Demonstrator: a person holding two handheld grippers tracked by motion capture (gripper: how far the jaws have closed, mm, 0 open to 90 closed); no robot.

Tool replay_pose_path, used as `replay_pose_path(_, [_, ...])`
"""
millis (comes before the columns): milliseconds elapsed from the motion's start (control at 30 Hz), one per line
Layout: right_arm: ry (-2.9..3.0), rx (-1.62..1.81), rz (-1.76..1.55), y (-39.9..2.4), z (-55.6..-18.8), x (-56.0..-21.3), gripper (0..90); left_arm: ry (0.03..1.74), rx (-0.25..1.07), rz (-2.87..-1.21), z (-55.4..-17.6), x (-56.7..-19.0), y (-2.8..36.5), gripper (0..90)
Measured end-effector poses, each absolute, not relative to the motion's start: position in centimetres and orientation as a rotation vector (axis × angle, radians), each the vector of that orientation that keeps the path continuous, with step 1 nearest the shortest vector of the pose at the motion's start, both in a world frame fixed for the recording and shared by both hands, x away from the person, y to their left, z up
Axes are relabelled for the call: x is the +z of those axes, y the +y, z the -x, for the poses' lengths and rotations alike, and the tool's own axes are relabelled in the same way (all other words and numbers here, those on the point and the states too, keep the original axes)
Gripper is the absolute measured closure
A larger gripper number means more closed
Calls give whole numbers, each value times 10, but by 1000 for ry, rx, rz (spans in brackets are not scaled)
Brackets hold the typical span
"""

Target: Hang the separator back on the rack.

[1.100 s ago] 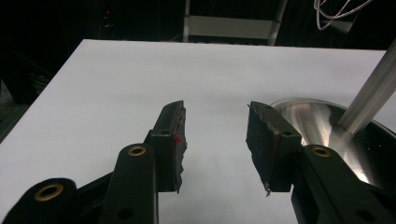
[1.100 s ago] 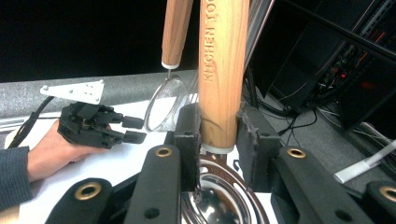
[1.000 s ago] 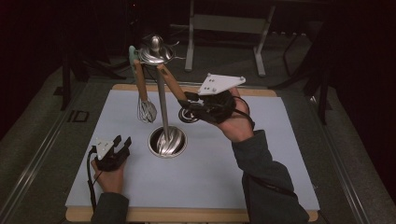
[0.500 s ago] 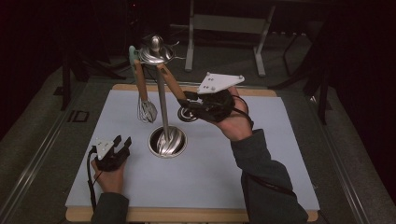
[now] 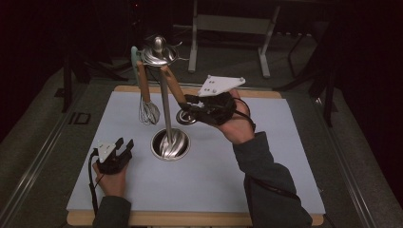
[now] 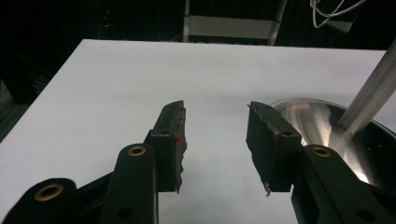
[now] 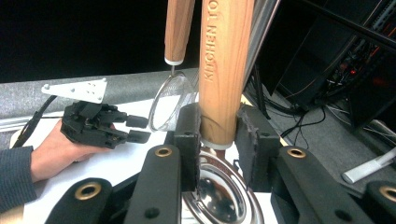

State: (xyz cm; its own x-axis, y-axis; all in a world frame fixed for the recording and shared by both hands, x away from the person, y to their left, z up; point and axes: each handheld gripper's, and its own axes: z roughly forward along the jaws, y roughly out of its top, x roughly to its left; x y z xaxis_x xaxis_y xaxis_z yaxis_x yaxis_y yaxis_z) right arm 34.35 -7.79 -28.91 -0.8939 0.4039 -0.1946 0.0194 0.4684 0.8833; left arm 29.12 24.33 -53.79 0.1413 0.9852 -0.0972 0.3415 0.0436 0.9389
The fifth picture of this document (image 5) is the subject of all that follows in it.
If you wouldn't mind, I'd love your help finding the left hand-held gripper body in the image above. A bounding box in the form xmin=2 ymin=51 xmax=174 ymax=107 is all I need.
xmin=95 ymin=141 xmax=133 ymax=176

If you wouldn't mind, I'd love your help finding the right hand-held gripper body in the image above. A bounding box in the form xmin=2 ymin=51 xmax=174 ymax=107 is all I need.
xmin=193 ymin=74 xmax=247 ymax=126

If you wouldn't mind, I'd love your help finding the metal strainer with wooden handle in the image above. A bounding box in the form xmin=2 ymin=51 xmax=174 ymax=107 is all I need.
xmin=159 ymin=65 xmax=198 ymax=126

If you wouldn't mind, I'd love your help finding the metal utensil rack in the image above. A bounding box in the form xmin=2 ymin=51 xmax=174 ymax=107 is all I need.
xmin=131 ymin=34 xmax=192 ymax=162

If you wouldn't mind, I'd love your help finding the mesh strainer with wooden handle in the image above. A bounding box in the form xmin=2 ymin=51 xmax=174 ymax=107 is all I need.
xmin=136 ymin=61 xmax=162 ymax=125

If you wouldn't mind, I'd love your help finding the whisk with green handle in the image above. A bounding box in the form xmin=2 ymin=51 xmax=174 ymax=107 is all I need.
xmin=130 ymin=46 xmax=161 ymax=126

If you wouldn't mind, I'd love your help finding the person's left hand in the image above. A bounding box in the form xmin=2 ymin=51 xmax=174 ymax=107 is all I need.
xmin=92 ymin=162 xmax=129 ymax=199

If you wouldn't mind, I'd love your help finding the person's right hand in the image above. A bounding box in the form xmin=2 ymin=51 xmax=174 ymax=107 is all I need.
xmin=218 ymin=88 xmax=257 ymax=146

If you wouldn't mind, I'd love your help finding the white work mat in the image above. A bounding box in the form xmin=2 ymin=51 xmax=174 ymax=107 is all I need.
xmin=66 ymin=90 xmax=327 ymax=216

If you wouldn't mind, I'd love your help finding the black stand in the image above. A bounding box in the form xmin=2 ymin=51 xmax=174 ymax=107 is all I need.
xmin=61 ymin=47 xmax=129 ymax=114
xmin=274 ymin=29 xmax=339 ymax=128

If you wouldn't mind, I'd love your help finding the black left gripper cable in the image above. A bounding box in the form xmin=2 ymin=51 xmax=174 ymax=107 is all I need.
xmin=87 ymin=147 xmax=101 ymax=217

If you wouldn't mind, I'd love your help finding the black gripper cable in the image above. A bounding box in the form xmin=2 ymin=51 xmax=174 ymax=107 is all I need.
xmin=233 ymin=97 xmax=258 ymax=131
xmin=87 ymin=147 xmax=101 ymax=217

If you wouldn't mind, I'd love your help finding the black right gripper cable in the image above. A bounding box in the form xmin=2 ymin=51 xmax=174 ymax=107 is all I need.
xmin=233 ymin=97 xmax=258 ymax=131

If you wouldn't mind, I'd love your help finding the black rectangular floor bracket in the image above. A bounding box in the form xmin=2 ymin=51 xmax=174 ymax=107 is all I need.
xmin=68 ymin=111 xmax=92 ymax=125

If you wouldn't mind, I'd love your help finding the metal floor rail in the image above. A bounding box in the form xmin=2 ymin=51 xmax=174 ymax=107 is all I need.
xmin=0 ymin=85 xmax=93 ymax=228
xmin=312 ymin=93 xmax=378 ymax=228

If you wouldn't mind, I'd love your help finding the white metal frame stand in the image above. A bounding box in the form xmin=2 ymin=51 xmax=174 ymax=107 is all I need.
xmin=187 ymin=0 xmax=282 ymax=79

